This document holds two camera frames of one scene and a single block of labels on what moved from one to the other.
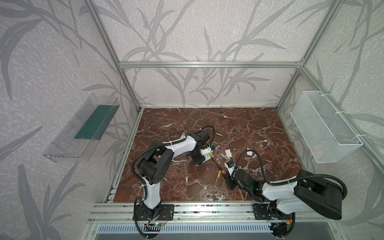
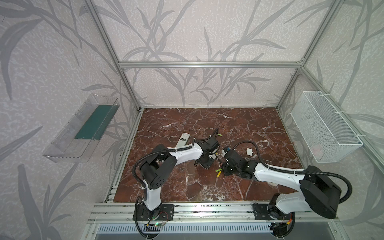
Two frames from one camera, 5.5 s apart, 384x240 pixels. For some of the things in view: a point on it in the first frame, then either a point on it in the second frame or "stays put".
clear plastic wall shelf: x=78 y=138 stays put
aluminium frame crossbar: x=163 y=65 stays put
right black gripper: x=233 y=181 to x=227 y=165
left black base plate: x=165 y=212 stays put
